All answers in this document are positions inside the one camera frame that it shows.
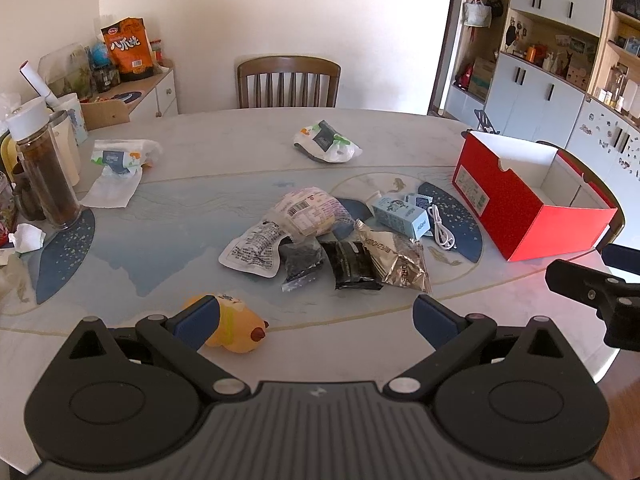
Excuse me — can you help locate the yellow plush toy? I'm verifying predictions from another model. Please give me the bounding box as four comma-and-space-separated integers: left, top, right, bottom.
204, 294, 269, 353

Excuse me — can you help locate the silver foil snack bag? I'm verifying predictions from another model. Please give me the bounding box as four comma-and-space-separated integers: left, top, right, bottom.
355, 220, 432, 294

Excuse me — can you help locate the black snack packet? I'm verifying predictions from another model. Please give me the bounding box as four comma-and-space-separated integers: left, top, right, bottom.
320, 240, 383, 290

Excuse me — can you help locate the light blue small box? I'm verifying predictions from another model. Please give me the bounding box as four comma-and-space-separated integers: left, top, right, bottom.
371, 195, 433, 240

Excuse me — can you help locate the white tissue pack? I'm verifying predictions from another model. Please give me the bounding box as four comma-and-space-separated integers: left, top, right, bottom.
293, 120, 362, 164

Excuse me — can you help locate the wooden chair right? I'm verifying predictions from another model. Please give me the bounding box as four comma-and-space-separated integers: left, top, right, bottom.
537, 138, 626, 254

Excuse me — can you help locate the wooden chair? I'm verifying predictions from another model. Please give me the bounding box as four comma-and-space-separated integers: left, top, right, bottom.
236, 55, 342, 108
537, 138, 626, 254

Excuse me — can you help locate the red cardboard box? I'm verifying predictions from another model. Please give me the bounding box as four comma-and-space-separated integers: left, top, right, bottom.
452, 131, 620, 262

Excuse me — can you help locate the white printed pouch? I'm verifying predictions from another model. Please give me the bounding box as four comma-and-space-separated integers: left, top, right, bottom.
218, 220, 288, 278

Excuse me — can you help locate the black granule packet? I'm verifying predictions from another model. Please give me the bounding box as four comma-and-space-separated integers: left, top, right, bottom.
279, 237, 324, 292

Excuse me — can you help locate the crumpled white tissue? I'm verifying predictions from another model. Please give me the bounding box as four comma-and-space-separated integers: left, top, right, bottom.
9, 223, 46, 254

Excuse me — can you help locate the pink printed snack bag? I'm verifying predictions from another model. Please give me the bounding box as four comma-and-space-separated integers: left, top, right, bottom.
265, 186, 354, 242

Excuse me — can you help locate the white wet wipes pack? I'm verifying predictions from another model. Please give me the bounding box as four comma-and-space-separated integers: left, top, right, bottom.
80, 139, 163, 209

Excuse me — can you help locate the glass tea bottle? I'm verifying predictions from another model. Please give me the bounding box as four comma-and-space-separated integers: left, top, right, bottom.
6, 98, 81, 230

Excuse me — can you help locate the white side cabinet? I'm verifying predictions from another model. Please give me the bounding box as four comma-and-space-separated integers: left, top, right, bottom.
81, 66, 179, 131

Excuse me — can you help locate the white mug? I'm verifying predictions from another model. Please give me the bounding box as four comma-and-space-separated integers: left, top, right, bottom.
44, 92, 88, 145

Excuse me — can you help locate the white hanging bag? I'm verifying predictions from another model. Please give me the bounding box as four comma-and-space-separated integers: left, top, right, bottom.
463, 0, 492, 28

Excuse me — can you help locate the orange snack bag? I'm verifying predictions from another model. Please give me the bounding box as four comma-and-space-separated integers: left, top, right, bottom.
101, 18, 154, 81

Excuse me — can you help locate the wooden chair far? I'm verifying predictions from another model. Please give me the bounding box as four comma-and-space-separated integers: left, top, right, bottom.
236, 55, 342, 108

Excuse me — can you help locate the white usb cable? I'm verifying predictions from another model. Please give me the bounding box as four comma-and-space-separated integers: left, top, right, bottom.
427, 202, 458, 252

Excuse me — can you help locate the white wall cabinet unit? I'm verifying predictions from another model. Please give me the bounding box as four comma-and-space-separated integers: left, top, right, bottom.
441, 0, 640, 181

